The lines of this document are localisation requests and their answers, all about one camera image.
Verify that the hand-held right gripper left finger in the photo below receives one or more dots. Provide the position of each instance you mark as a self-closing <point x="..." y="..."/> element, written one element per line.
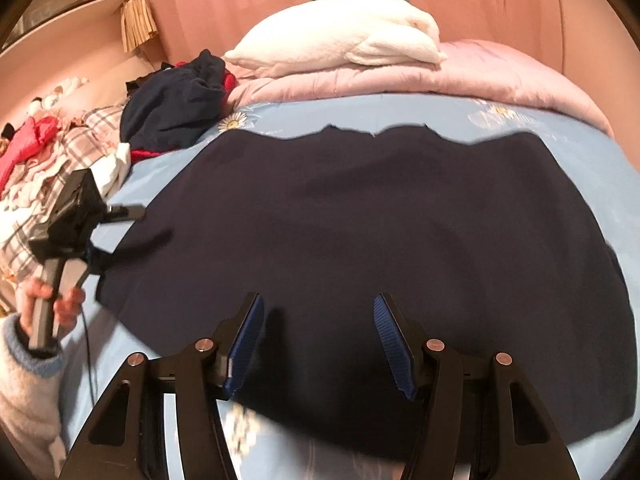
<point x="247" y="340"/>

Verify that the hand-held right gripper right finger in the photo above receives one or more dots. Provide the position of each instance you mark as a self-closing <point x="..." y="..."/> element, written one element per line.
<point x="395" y="345"/>

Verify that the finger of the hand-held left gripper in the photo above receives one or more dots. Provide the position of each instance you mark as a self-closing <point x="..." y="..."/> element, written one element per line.
<point x="122" y="211"/>
<point x="100" y="259"/>

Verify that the navy zip jacket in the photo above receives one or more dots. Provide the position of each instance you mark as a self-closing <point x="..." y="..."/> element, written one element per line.
<point x="375" y="260"/>

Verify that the pale pink clothes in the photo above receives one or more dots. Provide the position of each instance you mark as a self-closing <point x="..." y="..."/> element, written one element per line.
<point x="30" y="185"/>

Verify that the white crumpled clothes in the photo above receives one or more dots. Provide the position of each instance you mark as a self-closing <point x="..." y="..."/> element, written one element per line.
<point x="57" y="92"/>

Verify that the person's left hand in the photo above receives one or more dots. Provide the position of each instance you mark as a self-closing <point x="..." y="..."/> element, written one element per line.
<point x="67" y="310"/>

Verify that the grey plaid blanket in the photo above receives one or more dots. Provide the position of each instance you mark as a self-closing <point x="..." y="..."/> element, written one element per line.
<point x="45" y="220"/>

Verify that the blue floral bedsheet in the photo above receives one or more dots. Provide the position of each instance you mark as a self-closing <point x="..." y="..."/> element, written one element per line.
<point x="165" y="175"/>

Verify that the red puffer jacket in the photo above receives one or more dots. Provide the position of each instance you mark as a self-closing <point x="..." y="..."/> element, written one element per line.
<point x="30" y="142"/>

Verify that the dark navy garment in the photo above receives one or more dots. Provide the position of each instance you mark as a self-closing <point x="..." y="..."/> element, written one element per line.
<point x="170" y="110"/>

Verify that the dark brown garment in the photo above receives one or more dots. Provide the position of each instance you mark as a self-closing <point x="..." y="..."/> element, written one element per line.
<point x="140" y="84"/>

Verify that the beige tassel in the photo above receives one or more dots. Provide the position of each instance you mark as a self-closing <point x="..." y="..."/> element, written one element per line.
<point x="137" y="22"/>

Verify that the cream curved shelf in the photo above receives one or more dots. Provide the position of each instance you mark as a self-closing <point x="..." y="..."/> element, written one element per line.
<point x="75" y="15"/>

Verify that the pink curtain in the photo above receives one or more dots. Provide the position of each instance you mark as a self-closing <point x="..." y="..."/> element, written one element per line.
<point x="225" y="5"/>

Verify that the white fluffy blanket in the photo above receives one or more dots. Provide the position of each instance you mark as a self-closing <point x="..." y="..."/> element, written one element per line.
<point x="340" y="35"/>

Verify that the pink quilt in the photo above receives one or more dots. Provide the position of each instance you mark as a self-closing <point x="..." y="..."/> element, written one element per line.
<point x="475" y="67"/>

